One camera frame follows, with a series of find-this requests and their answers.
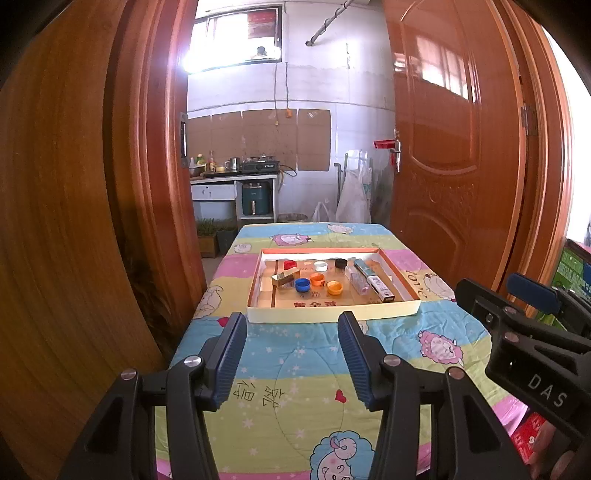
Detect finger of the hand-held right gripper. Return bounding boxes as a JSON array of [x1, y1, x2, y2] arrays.
[[506, 272, 561, 317], [455, 278, 511, 334]]

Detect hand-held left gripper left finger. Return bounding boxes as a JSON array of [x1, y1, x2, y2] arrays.
[[58, 311, 249, 480]]

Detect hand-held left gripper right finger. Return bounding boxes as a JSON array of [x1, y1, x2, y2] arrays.
[[337, 311, 518, 480]]

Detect orange-rimmed shallow cardboard box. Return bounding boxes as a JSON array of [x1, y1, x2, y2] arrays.
[[246, 247, 422, 324]]

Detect teal patterned lighter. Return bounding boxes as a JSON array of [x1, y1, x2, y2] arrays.
[[355, 258, 396, 304]]

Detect person's right hand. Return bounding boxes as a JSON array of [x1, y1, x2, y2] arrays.
[[529, 421, 573, 480]]

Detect green printed carton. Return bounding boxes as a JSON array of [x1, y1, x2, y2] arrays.
[[551, 237, 591, 315]]

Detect printed cartoon tablecloth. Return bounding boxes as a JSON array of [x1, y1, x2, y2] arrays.
[[154, 223, 527, 480]]

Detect red printed box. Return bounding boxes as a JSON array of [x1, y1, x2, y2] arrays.
[[512, 412, 548, 462]]

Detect white woven sack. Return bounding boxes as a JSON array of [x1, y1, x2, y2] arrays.
[[335, 168, 372, 223]]

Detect teal air fryer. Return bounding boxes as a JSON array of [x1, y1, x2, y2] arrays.
[[242, 182, 271, 216]]

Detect metal door hinge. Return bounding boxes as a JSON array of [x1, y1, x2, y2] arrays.
[[521, 104, 539, 137]]

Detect grey kitchen cabinet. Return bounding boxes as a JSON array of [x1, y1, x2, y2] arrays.
[[190, 172, 280, 222]]

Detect black gas stove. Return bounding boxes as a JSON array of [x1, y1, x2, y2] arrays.
[[242, 156, 280, 174]]

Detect plain wooden panel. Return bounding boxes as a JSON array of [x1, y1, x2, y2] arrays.
[[0, 0, 167, 476]]

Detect grey ceiling pipe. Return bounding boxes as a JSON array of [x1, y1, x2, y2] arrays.
[[305, 0, 356, 47]]

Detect window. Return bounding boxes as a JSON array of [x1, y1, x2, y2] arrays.
[[185, 4, 282, 73]]

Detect wooden door with handle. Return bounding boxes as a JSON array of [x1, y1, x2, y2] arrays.
[[381, 0, 525, 296]]

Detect cardboard sheets on wall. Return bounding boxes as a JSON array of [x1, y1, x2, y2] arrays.
[[187, 108, 332, 172]]

